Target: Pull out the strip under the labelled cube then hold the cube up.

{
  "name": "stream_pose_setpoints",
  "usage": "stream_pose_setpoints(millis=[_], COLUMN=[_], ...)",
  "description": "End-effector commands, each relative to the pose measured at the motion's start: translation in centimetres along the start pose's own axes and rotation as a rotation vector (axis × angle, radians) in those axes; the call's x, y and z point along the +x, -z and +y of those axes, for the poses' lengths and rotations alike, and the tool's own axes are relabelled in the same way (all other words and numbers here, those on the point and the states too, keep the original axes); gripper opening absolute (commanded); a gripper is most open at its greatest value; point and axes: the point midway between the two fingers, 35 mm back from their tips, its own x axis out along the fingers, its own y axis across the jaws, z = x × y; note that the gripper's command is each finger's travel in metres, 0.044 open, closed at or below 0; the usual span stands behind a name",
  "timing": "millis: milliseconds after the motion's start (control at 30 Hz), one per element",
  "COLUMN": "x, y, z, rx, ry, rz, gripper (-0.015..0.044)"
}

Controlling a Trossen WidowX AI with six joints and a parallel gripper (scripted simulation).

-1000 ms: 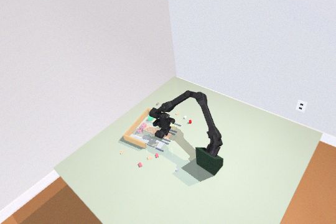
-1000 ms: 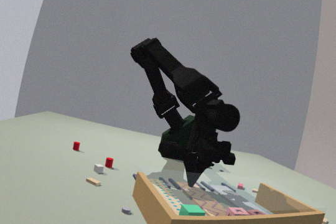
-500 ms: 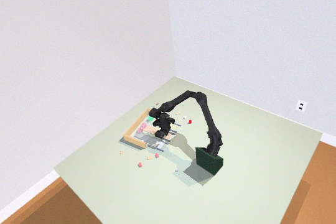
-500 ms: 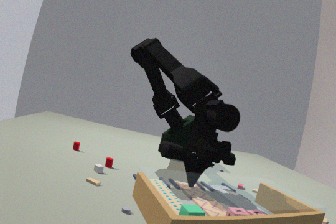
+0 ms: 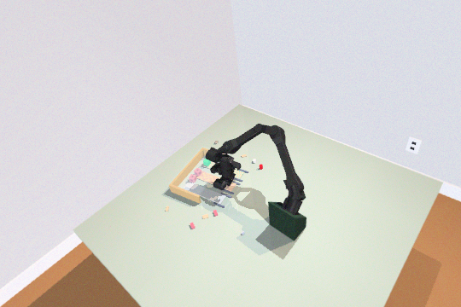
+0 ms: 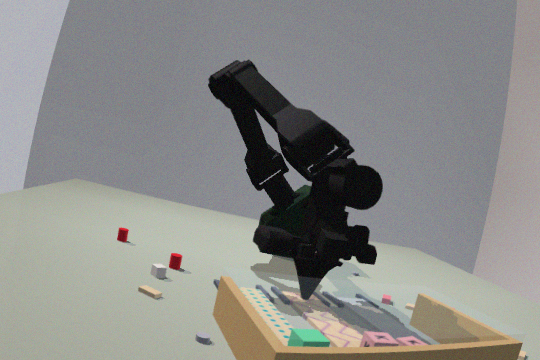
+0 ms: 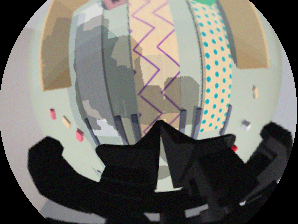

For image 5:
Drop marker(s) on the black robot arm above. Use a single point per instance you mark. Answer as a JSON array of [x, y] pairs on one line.
[[293, 183]]

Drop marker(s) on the wooden open-top tray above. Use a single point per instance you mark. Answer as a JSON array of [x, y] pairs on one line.
[[193, 178]]

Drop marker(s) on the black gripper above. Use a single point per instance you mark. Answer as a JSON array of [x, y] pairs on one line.
[[227, 176]]

